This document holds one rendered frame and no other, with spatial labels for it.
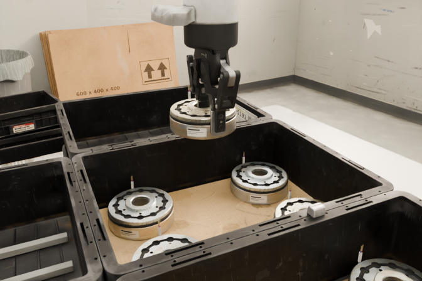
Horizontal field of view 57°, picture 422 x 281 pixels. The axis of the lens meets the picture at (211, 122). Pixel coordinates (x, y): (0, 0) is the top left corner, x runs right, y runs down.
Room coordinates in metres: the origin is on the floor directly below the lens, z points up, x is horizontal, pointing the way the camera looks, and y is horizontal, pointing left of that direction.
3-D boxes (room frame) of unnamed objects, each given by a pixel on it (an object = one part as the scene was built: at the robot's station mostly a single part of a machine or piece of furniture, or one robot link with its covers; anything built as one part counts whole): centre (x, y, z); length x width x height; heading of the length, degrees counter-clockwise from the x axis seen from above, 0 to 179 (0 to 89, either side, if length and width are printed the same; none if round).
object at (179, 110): (0.57, 0.01, 1.01); 0.10 x 0.10 x 0.01
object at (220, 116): (0.51, -0.02, 1.02); 0.03 x 0.01 x 0.05; 24
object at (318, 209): (0.40, -0.13, 0.94); 0.02 x 0.01 x 0.01; 115
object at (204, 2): (0.53, 0.02, 1.17); 0.11 x 0.09 x 0.06; 114
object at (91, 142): (0.78, 0.11, 0.87); 0.40 x 0.30 x 0.11; 115
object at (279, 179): (0.62, -0.09, 0.86); 0.10 x 0.10 x 0.01
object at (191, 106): (0.57, 0.01, 1.01); 0.05 x 0.05 x 0.01
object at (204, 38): (0.54, 0.00, 1.10); 0.08 x 0.08 x 0.09
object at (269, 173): (0.62, -0.09, 0.86); 0.05 x 0.05 x 0.01
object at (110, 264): (0.51, -0.02, 0.92); 0.40 x 0.30 x 0.02; 115
